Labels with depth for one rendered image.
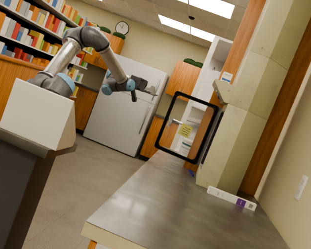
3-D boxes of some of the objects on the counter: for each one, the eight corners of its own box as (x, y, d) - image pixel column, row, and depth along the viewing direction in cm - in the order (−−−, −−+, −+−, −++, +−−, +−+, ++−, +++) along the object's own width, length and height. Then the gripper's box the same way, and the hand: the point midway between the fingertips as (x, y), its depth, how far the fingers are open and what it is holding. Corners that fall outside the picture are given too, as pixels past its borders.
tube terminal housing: (232, 188, 219) (280, 74, 213) (239, 201, 187) (295, 67, 181) (195, 173, 222) (242, 60, 216) (195, 184, 190) (250, 50, 184)
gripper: (130, 73, 226) (160, 85, 224) (133, 75, 236) (162, 86, 234) (125, 86, 227) (155, 98, 225) (128, 87, 236) (157, 98, 234)
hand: (155, 95), depth 230 cm, fingers closed
